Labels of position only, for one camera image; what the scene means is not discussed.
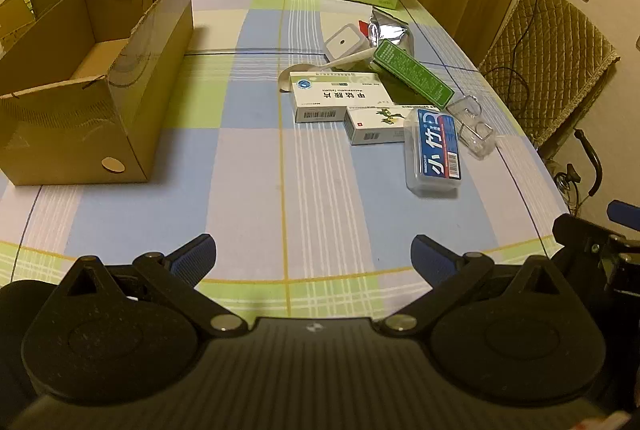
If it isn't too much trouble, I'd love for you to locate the long brown cardboard box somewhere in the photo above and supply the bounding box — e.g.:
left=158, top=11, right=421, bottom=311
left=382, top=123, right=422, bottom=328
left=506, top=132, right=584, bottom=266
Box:
left=0, top=0, right=195, bottom=186

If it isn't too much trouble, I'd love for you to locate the checked tablecloth desktop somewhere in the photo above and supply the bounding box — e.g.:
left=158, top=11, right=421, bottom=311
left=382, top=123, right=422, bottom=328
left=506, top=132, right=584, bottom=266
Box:
left=0, top=0, right=571, bottom=326

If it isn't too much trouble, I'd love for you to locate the white plug charger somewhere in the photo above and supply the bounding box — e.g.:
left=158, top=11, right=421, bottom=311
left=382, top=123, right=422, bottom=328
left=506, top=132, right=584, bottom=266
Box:
left=324, top=24, right=373, bottom=64

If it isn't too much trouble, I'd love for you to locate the white medicine box blue logo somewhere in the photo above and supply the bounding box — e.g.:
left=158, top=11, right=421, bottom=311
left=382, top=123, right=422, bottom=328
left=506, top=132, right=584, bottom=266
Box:
left=290, top=71, right=396, bottom=123

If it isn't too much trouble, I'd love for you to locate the silver foil bag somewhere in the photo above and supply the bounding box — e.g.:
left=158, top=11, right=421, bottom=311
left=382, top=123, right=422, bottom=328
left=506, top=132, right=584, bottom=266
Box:
left=330, top=5, right=438, bottom=107

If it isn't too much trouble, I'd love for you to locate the clear floss box blue label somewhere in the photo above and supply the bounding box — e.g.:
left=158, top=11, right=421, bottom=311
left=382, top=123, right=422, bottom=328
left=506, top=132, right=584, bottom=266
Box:
left=404, top=106, right=463, bottom=198

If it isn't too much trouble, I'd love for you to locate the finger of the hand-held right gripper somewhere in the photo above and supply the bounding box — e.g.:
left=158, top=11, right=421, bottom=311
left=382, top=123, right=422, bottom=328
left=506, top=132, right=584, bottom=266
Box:
left=552, top=213, right=626, bottom=278
left=606, top=200, right=640, bottom=232

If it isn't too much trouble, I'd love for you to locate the clear plastic case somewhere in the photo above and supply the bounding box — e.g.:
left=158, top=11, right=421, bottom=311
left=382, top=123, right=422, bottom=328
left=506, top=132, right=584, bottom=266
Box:
left=445, top=95, right=497, bottom=160

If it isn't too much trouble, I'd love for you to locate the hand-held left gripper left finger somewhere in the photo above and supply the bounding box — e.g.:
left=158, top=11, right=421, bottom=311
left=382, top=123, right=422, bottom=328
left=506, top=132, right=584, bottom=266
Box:
left=60, top=233, right=247, bottom=339

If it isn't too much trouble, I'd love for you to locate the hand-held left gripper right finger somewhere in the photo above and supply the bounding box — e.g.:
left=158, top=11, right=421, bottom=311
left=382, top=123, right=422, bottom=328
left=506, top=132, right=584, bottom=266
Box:
left=382, top=235, right=566, bottom=339

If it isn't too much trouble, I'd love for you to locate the white plastic spoon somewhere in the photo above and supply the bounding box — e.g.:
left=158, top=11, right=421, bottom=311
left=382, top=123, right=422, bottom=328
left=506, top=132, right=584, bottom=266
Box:
left=279, top=48, right=376, bottom=94

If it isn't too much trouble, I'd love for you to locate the black power cable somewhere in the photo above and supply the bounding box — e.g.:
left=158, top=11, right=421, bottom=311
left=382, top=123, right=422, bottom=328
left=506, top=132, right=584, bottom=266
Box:
left=492, top=0, right=566, bottom=111

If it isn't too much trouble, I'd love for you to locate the green spray box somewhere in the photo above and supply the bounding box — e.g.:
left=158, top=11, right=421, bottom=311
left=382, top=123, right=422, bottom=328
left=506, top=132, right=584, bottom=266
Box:
left=372, top=39, right=455, bottom=107

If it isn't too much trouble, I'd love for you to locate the white medicine box plant print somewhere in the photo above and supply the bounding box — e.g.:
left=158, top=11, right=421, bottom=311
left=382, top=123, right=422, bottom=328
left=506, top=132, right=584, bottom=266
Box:
left=344, top=105, right=417, bottom=146

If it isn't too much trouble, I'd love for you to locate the black metal frame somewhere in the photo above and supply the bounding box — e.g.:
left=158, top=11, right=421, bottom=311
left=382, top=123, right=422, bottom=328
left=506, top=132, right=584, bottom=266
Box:
left=550, top=127, right=604, bottom=211

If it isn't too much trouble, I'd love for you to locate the quilted chair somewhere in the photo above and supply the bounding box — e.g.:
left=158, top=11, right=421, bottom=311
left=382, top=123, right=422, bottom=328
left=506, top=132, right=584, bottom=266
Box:
left=477, top=0, right=621, bottom=151

